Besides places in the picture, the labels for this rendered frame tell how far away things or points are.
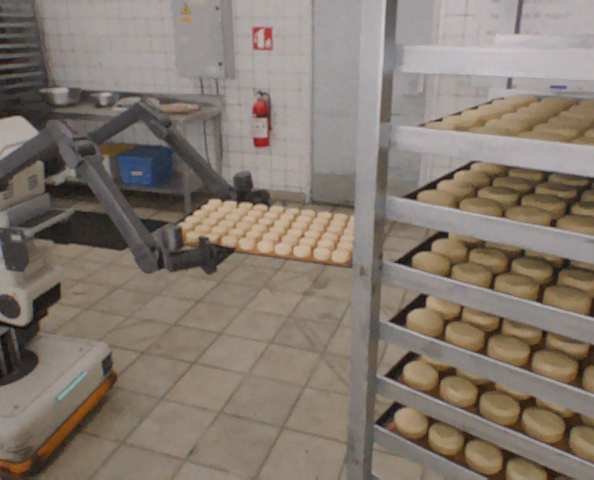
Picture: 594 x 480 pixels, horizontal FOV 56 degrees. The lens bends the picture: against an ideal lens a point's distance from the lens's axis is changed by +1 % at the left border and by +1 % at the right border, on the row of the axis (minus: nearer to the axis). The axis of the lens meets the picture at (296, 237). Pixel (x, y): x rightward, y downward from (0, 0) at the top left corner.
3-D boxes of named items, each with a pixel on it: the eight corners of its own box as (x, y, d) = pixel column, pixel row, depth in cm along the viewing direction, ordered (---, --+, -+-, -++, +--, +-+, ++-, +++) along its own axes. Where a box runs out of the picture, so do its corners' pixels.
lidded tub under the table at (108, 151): (76, 178, 528) (71, 152, 519) (107, 167, 569) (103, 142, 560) (110, 182, 516) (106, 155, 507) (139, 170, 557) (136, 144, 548)
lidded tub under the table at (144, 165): (116, 183, 513) (112, 155, 504) (144, 171, 555) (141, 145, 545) (152, 186, 502) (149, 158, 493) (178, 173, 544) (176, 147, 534)
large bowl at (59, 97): (31, 107, 519) (28, 91, 513) (60, 101, 553) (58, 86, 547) (65, 109, 507) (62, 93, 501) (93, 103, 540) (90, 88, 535)
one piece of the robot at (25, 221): (-6, 270, 195) (-19, 211, 187) (46, 241, 220) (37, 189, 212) (33, 274, 191) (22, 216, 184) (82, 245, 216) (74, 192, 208)
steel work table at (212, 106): (19, 199, 544) (-2, 97, 509) (70, 180, 608) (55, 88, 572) (191, 220, 485) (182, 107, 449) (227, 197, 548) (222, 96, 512)
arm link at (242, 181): (230, 198, 217) (224, 208, 209) (223, 171, 211) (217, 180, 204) (259, 195, 214) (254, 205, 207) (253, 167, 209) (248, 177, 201)
